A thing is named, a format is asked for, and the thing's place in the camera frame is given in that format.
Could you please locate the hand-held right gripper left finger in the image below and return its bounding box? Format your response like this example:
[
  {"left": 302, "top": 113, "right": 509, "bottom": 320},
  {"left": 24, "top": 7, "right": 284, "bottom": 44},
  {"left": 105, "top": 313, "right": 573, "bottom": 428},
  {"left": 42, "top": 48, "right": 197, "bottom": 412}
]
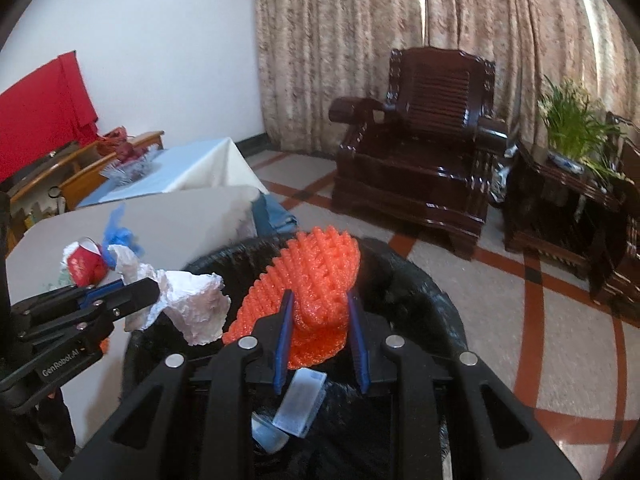
[{"left": 60, "top": 289, "right": 301, "bottom": 480}]

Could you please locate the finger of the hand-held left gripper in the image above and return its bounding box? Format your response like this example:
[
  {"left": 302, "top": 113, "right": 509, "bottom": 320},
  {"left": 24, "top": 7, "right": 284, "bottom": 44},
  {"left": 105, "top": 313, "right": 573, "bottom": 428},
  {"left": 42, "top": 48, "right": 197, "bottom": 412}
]
[
  {"left": 10, "top": 279, "right": 127, "bottom": 328},
  {"left": 20, "top": 276, "right": 162, "bottom": 347}
]

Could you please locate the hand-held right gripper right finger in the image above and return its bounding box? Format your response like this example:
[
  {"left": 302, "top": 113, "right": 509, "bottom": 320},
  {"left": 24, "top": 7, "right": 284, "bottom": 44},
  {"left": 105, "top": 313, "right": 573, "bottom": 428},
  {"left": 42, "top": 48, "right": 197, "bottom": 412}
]
[{"left": 346, "top": 291, "right": 583, "bottom": 480}]

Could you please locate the blue plastic bag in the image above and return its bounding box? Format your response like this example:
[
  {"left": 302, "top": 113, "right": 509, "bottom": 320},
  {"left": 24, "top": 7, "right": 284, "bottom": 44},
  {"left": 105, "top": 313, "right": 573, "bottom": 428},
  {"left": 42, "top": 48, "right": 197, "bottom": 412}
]
[{"left": 101, "top": 202, "right": 147, "bottom": 262}]

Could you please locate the orange foam fruit net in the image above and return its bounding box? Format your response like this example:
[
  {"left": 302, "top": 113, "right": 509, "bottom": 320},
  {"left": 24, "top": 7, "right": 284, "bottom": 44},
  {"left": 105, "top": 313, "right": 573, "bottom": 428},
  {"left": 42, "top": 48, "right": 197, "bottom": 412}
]
[{"left": 221, "top": 226, "right": 362, "bottom": 369}]

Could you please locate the black bin with bag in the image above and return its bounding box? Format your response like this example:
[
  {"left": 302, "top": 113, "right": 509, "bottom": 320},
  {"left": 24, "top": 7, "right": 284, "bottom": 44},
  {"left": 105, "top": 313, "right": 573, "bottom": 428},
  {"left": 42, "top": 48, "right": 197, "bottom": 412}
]
[{"left": 121, "top": 232, "right": 467, "bottom": 480}]

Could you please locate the clear plastic packet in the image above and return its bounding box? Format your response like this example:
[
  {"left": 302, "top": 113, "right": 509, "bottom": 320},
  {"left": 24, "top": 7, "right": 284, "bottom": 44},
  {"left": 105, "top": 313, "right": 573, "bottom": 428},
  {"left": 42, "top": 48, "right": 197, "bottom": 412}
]
[{"left": 273, "top": 366, "right": 327, "bottom": 437}]

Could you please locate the blue and white wrapper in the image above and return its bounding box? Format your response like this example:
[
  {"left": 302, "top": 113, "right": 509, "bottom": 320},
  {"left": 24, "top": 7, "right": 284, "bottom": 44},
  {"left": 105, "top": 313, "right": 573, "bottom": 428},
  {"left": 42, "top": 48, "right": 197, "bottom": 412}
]
[{"left": 250, "top": 411, "right": 292, "bottom": 454}]

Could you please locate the wooden television cabinet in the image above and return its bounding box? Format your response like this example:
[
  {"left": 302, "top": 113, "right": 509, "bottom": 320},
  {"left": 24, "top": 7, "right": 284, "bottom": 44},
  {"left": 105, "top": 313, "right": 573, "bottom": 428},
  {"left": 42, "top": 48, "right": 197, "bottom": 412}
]
[{"left": 7, "top": 130, "right": 166, "bottom": 242}]

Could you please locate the blue fabric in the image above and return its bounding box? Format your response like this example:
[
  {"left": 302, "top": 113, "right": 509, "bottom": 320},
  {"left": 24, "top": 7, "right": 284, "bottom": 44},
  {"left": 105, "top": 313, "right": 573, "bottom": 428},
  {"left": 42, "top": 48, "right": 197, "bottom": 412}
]
[{"left": 251, "top": 191, "right": 297, "bottom": 237}]

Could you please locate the glass fruit bowl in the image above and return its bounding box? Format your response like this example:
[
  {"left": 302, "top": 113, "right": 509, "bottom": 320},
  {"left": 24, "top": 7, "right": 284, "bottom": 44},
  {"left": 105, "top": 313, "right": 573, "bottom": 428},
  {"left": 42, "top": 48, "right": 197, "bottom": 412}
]
[{"left": 98, "top": 151, "right": 157, "bottom": 182}]

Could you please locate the black television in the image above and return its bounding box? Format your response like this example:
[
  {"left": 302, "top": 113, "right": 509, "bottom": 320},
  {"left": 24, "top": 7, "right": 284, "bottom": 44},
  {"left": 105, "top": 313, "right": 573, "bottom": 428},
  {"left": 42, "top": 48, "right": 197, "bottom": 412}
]
[{"left": 0, "top": 141, "right": 85, "bottom": 184}]

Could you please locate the light blue tablecloth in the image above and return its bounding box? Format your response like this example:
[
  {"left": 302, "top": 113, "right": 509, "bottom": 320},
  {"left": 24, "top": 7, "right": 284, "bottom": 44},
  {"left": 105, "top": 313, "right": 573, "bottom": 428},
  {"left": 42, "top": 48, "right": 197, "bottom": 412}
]
[{"left": 76, "top": 137, "right": 271, "bottom": 209}]

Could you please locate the red cloth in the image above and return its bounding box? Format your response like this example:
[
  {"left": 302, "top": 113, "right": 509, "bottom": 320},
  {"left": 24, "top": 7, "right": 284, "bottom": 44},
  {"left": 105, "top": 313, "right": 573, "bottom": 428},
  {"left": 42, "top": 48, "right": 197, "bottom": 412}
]
[{"left": 0, "top": 50, "right": 100, "bottom": 184}]

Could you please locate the dark wooden armchair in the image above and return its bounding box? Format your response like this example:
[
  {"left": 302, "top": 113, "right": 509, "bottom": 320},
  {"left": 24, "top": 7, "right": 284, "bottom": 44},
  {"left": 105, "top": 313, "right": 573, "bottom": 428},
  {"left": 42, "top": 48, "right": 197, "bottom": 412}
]
[
  {"left": 328, "top": 48, "right": 509, "bottom": 261},
  {"left": 589, "top": 110, "right": 640, "bottom": 329}
]

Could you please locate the silver plastic bag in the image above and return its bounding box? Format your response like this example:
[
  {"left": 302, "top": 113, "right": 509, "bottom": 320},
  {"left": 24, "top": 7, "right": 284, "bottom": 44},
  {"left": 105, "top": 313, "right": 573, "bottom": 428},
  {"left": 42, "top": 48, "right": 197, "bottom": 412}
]
[{"left": 491, "top": 144, "right": 517, "bottom": 207}]

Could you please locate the dark wooden side table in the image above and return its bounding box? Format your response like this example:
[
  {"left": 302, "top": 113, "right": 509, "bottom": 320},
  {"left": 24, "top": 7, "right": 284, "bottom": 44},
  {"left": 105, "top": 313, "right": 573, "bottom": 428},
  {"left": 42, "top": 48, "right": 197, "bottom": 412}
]
[{"left": 502, "top": 136, "right": 627, "bottom": 282}]

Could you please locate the green potted plant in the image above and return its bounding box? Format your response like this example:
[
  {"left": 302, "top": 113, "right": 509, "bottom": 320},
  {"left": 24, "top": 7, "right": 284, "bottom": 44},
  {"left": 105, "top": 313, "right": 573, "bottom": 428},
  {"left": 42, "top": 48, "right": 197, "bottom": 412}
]
[{"left": 536, "top": 75, "right": 628, "bottom": 182}]

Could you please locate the floral beige curtain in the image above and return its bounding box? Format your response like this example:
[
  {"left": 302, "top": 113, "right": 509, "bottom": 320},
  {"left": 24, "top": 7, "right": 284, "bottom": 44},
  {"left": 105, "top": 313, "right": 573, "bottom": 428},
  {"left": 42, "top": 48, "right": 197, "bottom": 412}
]
[{"left": 242, "top": 0, "right": 640, "bottom": 162}]

